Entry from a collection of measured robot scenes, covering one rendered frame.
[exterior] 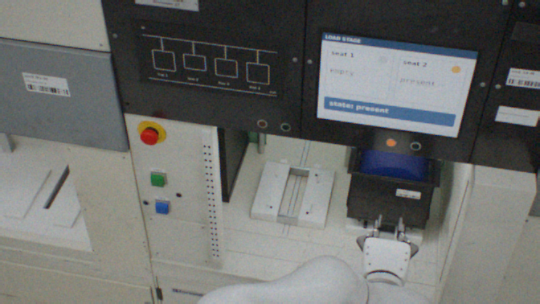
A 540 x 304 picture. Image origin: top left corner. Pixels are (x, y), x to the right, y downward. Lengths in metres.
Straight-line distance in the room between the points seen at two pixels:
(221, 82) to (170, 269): 0.71
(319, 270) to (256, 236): 0.92
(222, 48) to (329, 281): 0.53
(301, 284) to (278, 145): 1.20
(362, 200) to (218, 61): 0.67
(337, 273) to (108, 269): 1.09
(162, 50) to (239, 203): 0.77
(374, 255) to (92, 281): 0.93
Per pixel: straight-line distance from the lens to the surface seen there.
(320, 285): 1.12
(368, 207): 1.96
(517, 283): 1.84
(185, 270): 2.01
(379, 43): 1.35
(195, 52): 1.45
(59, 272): 2.22
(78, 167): 1.82
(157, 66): 1.51
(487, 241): 1.64
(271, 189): 2.11
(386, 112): 1.46
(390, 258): 1.59
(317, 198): 2.10
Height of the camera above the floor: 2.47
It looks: 45 degrees down
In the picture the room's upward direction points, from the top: straight up
